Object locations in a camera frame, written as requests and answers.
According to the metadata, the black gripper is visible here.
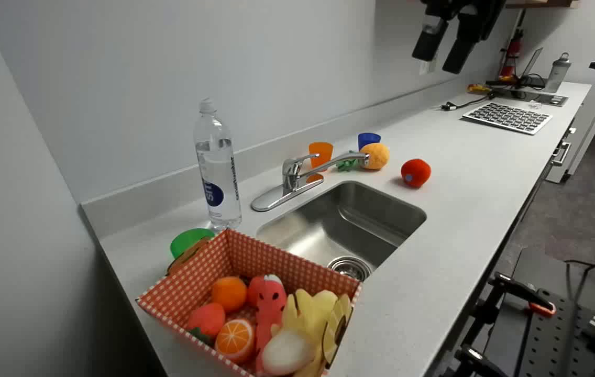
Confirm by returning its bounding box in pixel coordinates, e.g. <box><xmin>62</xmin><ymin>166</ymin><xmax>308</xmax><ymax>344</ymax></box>
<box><xmin>411</xmin><ymin>0</ymin><xmax>510</xmax><ymax>75</ymax></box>

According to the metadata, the orange checkered cardboard box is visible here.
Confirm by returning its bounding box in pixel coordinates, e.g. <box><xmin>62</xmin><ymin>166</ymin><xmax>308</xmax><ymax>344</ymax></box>
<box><xmin>134</xmin><ymin>228</ymin><xmax>363</xmax><ymax>377</ymax></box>

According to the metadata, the red and black tool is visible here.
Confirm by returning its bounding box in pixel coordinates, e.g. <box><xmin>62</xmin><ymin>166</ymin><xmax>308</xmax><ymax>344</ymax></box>
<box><xmin>497</xmin><ymin>28</ymin><xmax>528</xmax><ymax>80</ymax></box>

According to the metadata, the pile of hand tools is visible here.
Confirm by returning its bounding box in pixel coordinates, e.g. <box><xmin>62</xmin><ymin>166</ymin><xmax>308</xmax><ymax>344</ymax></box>
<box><xmin>468</xmin><ymin>72</ymin><xmax>570</xmax><ymax>109</ymax></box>

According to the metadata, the grey metal drink bottle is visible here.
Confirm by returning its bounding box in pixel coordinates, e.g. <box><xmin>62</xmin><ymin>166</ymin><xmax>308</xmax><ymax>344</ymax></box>
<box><xmin>546</xmin><ymin>51</ymin><xmax>575</xmax><ymax>95</ymax></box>

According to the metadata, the blue plastic cup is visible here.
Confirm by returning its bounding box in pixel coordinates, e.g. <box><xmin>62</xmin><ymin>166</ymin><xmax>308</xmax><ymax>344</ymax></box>
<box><xmin>356</xmin><ymin>131</ymin><xmax>384</xmax><ymax>152</ymax></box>

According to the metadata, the red toy tomato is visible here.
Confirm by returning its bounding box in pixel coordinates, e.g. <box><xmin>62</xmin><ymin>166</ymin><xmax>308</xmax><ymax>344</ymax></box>
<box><xmin>400</xmin><ymin>157</ymin><xmax>434</xmax><ymax>190</ymax></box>

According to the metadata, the yellow orange toy fruit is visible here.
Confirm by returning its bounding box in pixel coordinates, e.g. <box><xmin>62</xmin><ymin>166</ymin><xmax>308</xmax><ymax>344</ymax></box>
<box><xmin>359</xmin><ymin>141</ymin><xmax>392</xmax><ymax>175</ymax></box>

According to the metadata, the orange plastic cup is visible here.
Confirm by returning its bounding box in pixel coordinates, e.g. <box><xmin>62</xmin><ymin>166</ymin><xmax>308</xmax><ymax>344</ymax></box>
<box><xmin>308</xmin><ymin>141</ymin><xmax>335</xmax><ymax>172</ymax></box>

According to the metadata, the stainless steel sink basin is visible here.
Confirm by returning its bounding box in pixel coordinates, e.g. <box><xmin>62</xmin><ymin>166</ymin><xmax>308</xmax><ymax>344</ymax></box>
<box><xmin>256</xmin><ymin>179</ymin><xmax>431</xmax><ymax>283</ymax></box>

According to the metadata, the chrome sink faucet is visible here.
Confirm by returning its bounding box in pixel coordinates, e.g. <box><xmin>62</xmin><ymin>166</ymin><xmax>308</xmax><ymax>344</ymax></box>
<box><xmin>250</xmin><ymin>152</ymin><xmax>372</xmax><ymax>213</ymax></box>

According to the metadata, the metal sink drain strainer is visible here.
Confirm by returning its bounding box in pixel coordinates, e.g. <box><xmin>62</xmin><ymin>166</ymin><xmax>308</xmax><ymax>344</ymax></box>
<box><xmin>326</xmin><ymin>254</ymin><xmax>373</xmax><ymax>282</ymax></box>

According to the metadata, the black clamp with red tip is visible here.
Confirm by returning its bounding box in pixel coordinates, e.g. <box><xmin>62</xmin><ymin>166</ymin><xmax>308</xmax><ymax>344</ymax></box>
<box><xmin>483</xmin><ymin>271</ymin><xmax>560</xmax><ymax>321</ymax></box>

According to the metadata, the clear plastic water bottle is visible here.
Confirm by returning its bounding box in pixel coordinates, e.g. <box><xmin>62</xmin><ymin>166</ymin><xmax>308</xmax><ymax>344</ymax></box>
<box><xmin>193</xmin><ymin>96</ymin><xmax>243</xmax><ymax>232</ymax></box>

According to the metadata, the yellow toy banana bunch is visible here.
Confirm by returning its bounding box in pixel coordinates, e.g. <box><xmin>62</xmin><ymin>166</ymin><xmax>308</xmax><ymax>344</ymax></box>
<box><xmin>282</xmin><ymin>288</ymin><xmax>356</xmax><ymax>377</ymax></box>

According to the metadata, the toy watermelon slice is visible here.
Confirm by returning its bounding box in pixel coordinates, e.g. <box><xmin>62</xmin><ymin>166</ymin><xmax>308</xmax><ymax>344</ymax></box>
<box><xmin>253</xmin><ymin>273</ymin><xmax>290</xmax><ymax>353</ymax></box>

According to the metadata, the small red toy fruit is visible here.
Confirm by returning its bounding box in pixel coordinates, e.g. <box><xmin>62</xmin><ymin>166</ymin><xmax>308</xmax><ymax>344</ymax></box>
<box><xmin>246</xmin><ymin>275</ymin><xmax>264</xmax><ymax>310</ymax></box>

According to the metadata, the black perforated mounting table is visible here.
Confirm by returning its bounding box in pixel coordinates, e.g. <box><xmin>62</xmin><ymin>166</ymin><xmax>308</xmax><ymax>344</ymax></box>
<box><xmin>483</xmin><ymin>247</ymin><xmax>595</xmax><ymax>377</ymax></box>

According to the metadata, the green plastic cup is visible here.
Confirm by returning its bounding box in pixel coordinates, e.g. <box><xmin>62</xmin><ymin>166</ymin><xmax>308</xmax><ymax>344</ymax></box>
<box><xmin>168</xmin><ymin>227</ymin><xmax>219</xmax><ymax>263</ymax></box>

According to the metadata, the whole toy orange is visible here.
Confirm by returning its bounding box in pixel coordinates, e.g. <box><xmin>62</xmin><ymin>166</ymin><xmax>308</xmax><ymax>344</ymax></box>
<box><xmin>209</xmin><ymin>275</ymin><xmax>250</xmax><ymax>315</ymax></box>

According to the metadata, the white toy garlic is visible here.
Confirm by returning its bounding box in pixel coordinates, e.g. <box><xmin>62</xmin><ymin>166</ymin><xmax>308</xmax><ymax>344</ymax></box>
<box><xmin>259</xmin><ymin>329</ymin><xmax>313</xmax><ymax>377</ymax></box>

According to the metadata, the halved toy orange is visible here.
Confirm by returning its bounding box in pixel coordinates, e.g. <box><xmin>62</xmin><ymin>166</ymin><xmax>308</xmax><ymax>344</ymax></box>
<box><xmin>214</xmin><ymin>317</ymin><xmax>256</xmax><ymax>365</ymax></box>

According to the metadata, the red toy strawberry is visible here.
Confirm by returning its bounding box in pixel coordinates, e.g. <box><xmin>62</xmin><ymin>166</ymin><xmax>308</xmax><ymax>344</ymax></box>
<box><xmin>186</xmin><ymin>302</ymin><xmax>228</xmax><ymax>344</ymax></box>

